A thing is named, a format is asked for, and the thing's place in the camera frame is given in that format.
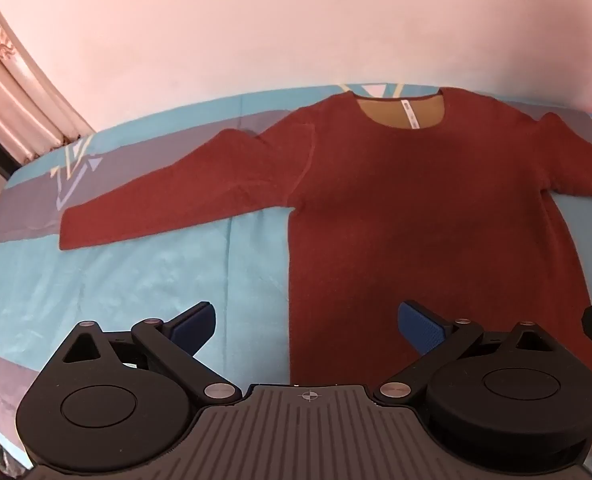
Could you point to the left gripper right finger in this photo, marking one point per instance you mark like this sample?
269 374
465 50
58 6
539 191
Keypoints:
437 341

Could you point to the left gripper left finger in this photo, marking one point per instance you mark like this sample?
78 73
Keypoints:
170 349

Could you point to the dark red knit sweater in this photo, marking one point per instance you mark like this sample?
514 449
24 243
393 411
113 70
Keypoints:
454 209

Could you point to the blue grey patterned bedsheet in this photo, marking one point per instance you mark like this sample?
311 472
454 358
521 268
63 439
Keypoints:
239 265

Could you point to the pink striped curtain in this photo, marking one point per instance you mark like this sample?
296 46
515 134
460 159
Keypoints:
35 118

